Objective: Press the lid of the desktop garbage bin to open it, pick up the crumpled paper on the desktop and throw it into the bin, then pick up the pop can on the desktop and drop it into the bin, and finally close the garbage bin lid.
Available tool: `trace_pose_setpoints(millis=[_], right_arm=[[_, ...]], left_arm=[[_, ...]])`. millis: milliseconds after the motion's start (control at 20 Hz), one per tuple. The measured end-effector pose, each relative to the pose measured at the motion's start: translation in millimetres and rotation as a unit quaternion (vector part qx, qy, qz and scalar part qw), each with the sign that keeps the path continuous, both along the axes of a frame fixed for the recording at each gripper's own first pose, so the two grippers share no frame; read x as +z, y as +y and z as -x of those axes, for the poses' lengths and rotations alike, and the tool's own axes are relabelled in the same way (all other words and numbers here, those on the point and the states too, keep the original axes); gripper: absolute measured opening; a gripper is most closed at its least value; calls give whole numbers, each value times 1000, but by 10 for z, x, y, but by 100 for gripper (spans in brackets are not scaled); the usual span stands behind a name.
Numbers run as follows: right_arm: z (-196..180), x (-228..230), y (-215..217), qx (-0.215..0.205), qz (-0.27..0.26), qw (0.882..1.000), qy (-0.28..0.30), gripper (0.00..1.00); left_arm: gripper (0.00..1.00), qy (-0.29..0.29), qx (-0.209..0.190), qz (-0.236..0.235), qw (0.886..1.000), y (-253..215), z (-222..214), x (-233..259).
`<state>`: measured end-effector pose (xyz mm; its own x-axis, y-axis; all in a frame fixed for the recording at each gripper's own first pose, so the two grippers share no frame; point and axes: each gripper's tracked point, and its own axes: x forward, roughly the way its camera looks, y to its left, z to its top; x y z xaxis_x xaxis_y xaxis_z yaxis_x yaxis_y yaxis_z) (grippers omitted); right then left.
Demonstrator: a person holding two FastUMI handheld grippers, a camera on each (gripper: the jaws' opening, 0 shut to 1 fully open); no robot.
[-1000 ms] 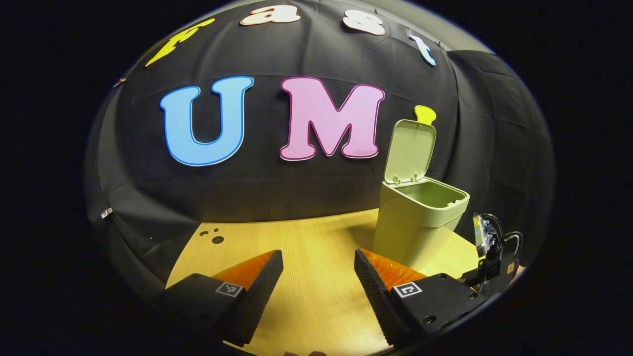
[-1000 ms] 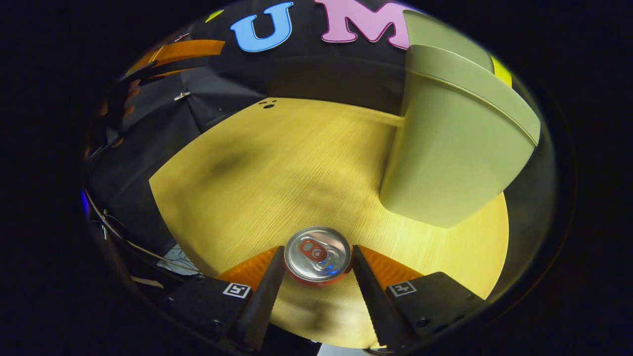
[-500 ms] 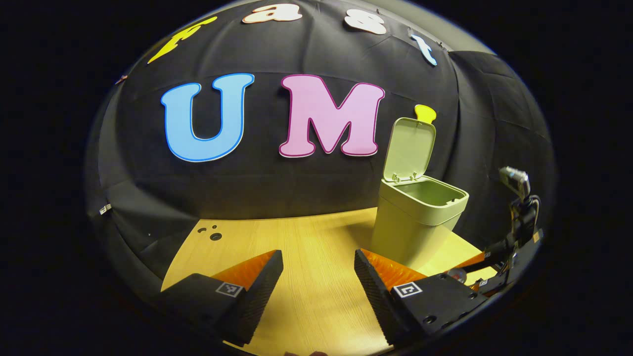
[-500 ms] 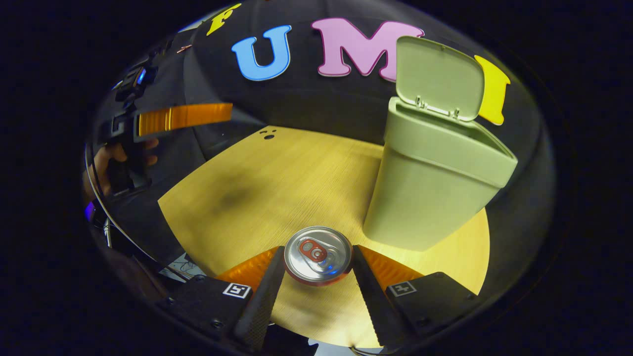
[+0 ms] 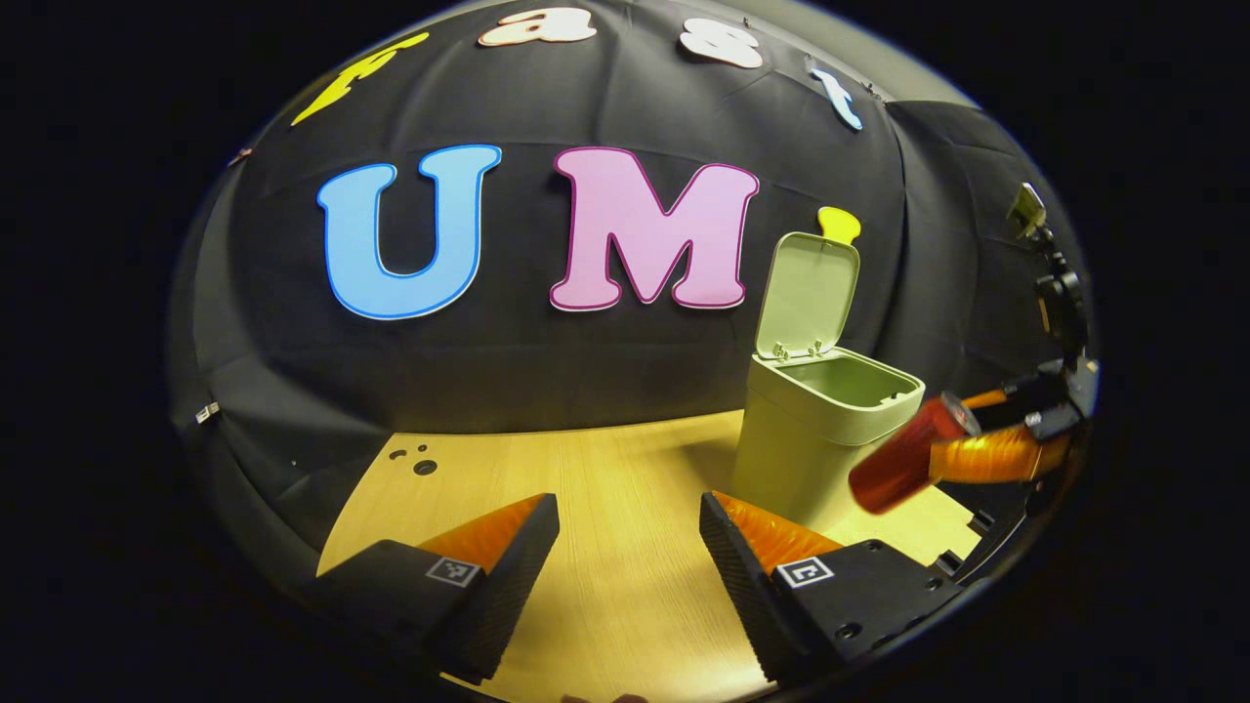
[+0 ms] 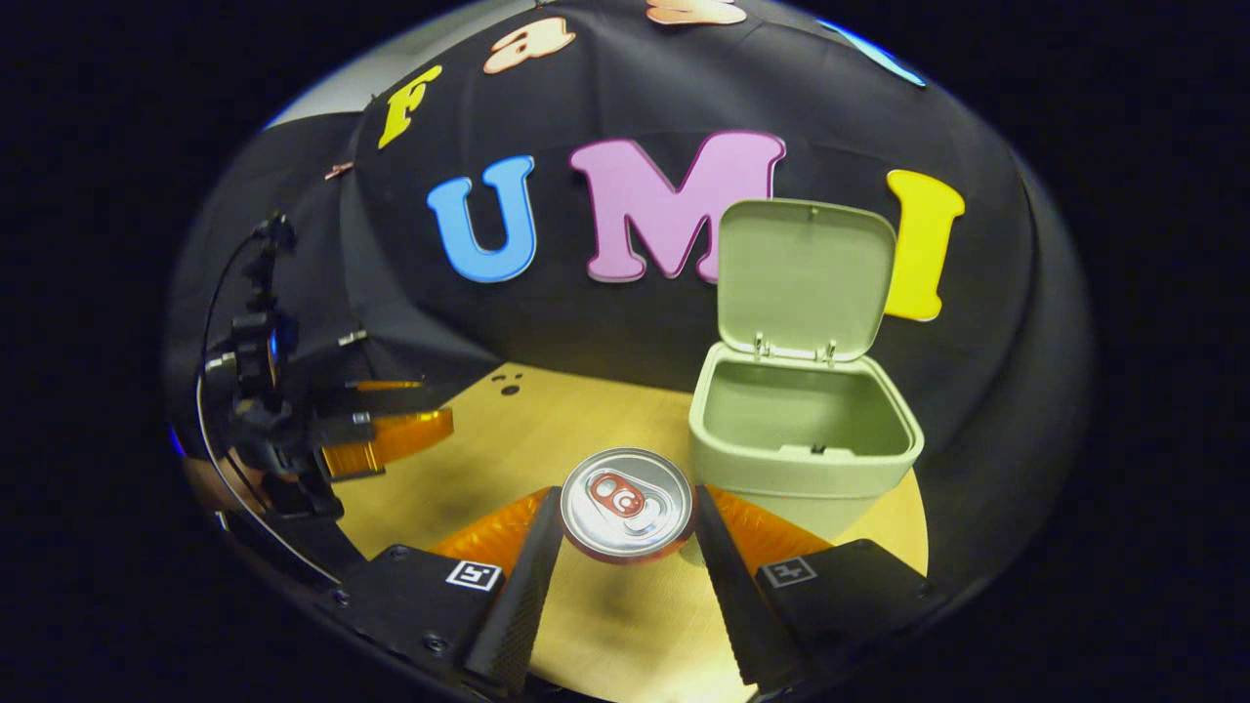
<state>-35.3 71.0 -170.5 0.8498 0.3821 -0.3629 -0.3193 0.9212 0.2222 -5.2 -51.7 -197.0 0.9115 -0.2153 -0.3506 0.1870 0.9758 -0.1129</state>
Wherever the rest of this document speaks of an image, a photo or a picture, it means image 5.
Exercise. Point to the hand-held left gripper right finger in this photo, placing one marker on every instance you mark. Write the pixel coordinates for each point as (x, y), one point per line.
(742, 576)

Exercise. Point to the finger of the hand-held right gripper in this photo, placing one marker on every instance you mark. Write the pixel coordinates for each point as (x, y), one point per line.
(1006, 397)
(996, 457)

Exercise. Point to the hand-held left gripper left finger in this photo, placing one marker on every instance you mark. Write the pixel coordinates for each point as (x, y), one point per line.
(518, 576)

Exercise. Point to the red pop can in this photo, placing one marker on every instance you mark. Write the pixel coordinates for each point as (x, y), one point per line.
(903, 459)

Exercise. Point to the pale green desktop garbage bin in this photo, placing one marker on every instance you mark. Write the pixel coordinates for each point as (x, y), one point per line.
(801, 430)

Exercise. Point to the wooden desktop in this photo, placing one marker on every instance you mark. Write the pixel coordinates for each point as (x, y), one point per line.
(625, 508)

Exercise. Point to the black backdrop cloth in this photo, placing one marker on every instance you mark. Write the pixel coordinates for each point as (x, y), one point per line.
(537, 361)

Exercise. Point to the small white clip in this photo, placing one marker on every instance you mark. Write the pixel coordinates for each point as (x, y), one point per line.
(205, 412)

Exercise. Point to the black table edge bracket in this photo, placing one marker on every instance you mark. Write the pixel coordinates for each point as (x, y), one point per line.
(945, 561)
(981, 520)

